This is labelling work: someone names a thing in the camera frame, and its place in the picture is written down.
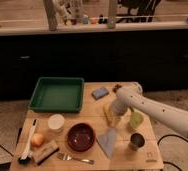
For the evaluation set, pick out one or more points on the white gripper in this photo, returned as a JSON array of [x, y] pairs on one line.
[[118, 108]]

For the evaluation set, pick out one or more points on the yellow banana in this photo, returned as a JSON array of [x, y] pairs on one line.
[[112, 119]]

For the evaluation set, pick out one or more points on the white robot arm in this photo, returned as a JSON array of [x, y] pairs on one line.
[[131, 97]]

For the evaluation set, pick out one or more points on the green plastic tray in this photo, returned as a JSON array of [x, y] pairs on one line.
[[57, 94]]

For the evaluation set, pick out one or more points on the dark red grape bunch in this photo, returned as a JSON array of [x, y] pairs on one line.
[[116, 88]]

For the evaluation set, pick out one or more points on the light green cup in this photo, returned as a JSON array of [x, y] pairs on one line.
[[136, 119]]

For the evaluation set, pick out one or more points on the blue sponge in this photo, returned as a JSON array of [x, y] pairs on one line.
[[99, 93]]

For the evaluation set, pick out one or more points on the dark metal cup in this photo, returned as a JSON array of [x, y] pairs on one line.
[[136, 141]]

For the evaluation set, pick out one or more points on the blue folded cloth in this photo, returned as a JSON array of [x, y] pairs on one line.
[[106, 142]]

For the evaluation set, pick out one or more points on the dark red bowl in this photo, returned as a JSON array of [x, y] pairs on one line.
[[81, 137]]

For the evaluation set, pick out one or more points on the white plastic cup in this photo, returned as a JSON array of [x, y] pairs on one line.
[[56, 122]]

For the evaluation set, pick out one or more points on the silver fork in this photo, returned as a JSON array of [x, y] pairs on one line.
[[67, 157]]

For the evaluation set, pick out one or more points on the orange fruit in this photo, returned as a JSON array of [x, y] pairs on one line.
[[37, 140]]

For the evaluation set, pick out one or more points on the wooden block eraser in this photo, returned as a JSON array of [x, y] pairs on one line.
[[45, 151]]

